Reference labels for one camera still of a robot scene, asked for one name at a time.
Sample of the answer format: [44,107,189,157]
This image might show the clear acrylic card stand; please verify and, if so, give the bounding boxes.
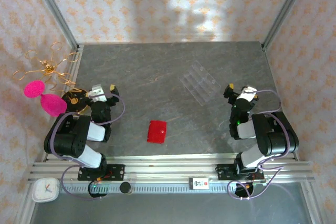
[179,60,222,106]

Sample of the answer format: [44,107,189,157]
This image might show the red card holder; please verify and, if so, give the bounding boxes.
[146,120,168,145]

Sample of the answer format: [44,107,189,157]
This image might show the pink fuzzy hourglass-shaped object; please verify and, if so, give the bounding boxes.
[24,80,68,118]

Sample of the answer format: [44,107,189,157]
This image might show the black round knob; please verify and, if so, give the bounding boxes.
[119,182,132,195]

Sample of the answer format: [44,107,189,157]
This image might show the white label box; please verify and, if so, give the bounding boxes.
[188,177,211,191]

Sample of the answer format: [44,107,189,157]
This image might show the white square clock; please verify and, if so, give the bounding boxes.
[31,177,60,204]

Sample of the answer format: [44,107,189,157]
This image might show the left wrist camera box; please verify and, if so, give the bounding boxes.
[88,84,108,102]

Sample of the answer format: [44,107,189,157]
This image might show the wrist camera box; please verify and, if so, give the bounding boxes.
[88,84,108,102]
[240,85,259,102]

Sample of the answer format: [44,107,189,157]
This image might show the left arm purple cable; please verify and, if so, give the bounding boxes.
[50,93,126,201]

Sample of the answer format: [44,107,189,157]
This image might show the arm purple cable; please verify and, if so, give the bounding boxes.
[227,89,292,201]
[50,93,126,201]

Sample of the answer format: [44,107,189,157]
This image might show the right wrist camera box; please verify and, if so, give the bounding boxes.
[240,85,259,102]

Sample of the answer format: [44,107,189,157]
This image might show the gold wire ornament black base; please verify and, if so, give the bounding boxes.
[12,41,92,116]

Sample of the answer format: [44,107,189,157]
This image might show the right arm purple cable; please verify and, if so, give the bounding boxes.
[227,89,292,201]

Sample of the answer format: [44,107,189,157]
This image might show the aluminium side rail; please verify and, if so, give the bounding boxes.
[43,44,85,162]

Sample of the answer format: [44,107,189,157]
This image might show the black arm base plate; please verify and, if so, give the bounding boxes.
[216,163,266,184]
[77,164,126,182]

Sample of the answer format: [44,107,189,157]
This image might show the black round cable port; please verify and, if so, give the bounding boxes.
[88,181,109,199]
[234,181,256,200]

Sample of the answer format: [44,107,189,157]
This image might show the long aluminium base rail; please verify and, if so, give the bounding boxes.
[27,154,316,183]

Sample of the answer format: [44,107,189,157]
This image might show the aluminium frame post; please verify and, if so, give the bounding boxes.
[261,0,315,51]
[27,0,81,51]

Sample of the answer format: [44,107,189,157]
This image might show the slotted grey cable duct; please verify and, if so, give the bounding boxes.
[59,183,254,195]

